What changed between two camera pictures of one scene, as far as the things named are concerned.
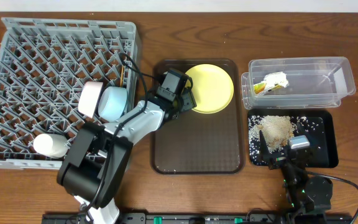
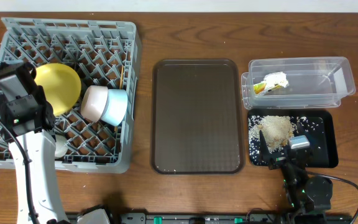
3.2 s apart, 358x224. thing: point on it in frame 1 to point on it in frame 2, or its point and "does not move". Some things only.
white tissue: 277,78 does not move
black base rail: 211,218 does not move
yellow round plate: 212,86 to 61,85
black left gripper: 186,101 to 38,94
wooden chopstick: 122,76 does not move
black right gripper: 278,159 does not move
